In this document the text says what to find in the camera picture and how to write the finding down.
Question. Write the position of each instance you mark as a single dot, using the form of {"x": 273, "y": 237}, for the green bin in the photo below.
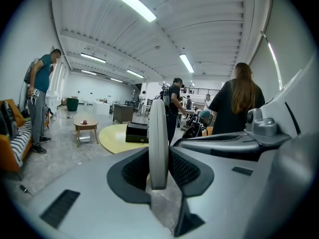
{"x": 72, "y": 104}

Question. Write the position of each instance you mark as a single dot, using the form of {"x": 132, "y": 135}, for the white pedestal block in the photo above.
{"x": 101, "y": 108}

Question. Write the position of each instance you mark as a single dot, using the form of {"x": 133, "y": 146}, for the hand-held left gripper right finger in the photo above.
{"x": 236, "y": 195}

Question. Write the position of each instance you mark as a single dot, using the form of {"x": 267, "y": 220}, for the black grey backpack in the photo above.
{"x": 166, "y": 97}

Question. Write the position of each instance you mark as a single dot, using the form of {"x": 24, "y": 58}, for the dark patterned cushion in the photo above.
{"x": 8, "y": 118}

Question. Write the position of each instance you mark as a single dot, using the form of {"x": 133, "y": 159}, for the long ceiling light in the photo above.
{"x": 127, "y": 1}
{"x": 116, "y": 80}
{"x": 187, "y": 63}
{"x": 89, "y": 72}
{"x": 93, "y": 58}
{"x": 135, "y": 73}

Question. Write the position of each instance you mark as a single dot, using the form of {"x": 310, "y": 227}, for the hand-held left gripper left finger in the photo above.
{"x": 112, "y": 213}

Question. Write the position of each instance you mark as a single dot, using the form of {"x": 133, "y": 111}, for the orange sofa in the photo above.
{"x": 6, "y": 158}

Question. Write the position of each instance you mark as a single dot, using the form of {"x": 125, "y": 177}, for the striped blanket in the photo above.
{"x": 21, "y": 138}

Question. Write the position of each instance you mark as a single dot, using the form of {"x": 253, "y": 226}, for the white sink cabinet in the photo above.
{"x": 53, "y": 102}

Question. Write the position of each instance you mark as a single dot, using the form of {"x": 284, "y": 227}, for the black metal railing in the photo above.
{"x": 202, "y": 90}

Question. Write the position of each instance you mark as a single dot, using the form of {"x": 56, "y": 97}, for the small pink object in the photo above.
{"x": 84, "y": 122}

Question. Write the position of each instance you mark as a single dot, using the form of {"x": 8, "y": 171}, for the oval wooden coffee table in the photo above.
{"x": 86, "y": 126}

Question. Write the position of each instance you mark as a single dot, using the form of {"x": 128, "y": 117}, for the small black object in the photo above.
{"x": 23, "y": 188}

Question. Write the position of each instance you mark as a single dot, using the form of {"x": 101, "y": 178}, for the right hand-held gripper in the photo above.
{"x": 279, "y": 113}

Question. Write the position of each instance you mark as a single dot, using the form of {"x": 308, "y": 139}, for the white round plate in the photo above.
{"x": 158, "y": 143}

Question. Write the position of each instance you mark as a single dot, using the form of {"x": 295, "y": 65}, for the black box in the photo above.
{"x": 137, "y": 133}

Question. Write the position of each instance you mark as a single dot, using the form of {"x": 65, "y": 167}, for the grey roller blind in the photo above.
{"x": 264, "y": 78}

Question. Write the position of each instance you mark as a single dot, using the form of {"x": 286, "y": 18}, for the dark wooden cabinet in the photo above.
{"x": 123, "y": 113}

